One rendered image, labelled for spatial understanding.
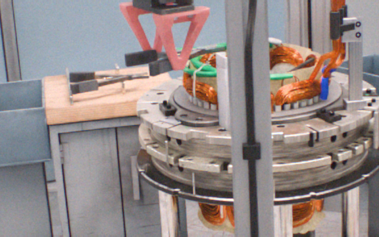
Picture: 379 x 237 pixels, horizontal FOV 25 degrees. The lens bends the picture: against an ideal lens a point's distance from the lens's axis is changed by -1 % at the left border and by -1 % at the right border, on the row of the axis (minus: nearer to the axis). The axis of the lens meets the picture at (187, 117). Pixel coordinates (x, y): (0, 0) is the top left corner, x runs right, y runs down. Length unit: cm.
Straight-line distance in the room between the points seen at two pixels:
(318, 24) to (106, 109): 48
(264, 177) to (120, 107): 66
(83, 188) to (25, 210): 10
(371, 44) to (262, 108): 288
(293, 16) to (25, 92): 50
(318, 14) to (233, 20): 97
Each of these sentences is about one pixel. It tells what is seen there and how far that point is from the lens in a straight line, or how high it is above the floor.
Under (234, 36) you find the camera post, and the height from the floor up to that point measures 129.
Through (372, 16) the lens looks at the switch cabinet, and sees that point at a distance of 346.
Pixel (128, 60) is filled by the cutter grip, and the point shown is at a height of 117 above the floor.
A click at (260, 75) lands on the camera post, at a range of 61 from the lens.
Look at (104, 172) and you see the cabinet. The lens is 131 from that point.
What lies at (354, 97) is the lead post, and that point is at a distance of 108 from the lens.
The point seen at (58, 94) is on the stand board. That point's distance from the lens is 134.
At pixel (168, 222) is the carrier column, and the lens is 118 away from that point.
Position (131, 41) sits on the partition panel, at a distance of 347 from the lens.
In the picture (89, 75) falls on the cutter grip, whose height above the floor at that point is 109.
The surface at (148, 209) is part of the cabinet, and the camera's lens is 134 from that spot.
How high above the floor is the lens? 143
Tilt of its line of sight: 18 degrees down
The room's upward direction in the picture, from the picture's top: 3 degrees counter-clockwise
